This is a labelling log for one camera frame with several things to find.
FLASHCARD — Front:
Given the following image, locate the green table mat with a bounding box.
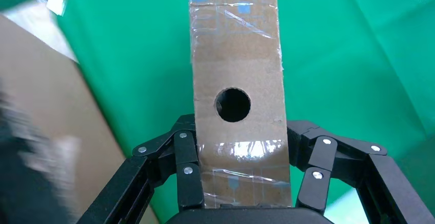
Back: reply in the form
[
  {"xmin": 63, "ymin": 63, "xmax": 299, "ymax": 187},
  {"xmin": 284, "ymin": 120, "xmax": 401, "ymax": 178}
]
[{"xmin": 56, "ymin": 0, "xmax": 435, "ymax": 224}]

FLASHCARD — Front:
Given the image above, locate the small taped cardboard box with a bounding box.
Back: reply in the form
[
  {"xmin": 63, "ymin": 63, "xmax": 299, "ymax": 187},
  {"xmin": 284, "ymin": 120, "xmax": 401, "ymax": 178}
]
[{"xmin": 188, "ymin": 0, "xmax": 293, "ymax": 210}]

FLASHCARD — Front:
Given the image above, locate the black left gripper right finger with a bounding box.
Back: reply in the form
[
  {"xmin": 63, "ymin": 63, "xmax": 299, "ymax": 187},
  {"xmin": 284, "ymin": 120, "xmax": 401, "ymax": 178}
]
[{"xmin": 286, "ymin": 119, "xmax": 435, "ymax": 224}]

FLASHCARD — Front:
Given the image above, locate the large open cardboard carton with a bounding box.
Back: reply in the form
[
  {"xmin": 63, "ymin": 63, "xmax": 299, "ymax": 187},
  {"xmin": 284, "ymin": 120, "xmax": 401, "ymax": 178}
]
[{"xmin": 0, "ymin": 12, "xmax": 161, "ymax": 224}]

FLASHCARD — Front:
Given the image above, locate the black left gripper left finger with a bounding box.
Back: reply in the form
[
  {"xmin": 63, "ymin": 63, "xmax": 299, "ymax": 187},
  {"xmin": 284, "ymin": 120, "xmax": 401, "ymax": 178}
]
[{"xmin": 76, "ymin": 113, "xmax": 205, "ymax": 224}]

